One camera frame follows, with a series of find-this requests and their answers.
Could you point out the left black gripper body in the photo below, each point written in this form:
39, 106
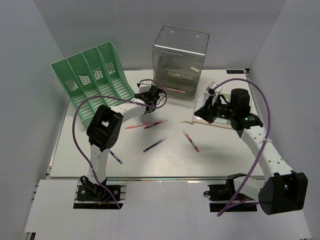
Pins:
141, 94

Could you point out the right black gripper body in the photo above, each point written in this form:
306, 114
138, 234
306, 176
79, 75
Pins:
220, 110

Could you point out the red orange highlighter pen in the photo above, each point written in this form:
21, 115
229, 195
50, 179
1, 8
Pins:
138, 125

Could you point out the beige eraser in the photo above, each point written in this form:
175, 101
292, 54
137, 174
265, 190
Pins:
194, 69

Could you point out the clear plastic drawer cabinet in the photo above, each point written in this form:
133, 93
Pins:
175, 50

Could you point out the blue pen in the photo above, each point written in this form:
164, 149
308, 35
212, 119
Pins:
116, 157

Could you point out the yellow highlighter pen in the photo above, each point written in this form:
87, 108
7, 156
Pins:
181, 76

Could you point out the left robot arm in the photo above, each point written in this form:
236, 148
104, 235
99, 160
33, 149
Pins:
104, 128

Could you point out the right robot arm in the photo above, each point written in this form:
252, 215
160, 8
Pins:
283, 190

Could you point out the plastic sleeve with printed sheets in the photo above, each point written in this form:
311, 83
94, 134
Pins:
240, 98

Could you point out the small blue label sticker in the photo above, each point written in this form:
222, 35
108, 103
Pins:
234, 71

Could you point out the dark purple pen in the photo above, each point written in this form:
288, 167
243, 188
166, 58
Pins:
155, 144

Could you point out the green plastic file organizer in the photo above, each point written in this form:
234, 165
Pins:
96, 71

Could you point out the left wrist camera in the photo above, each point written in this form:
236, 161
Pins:
144, 86

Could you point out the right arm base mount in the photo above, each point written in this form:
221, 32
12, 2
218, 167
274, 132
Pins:
220, 194

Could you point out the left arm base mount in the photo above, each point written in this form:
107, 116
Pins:
93, 196

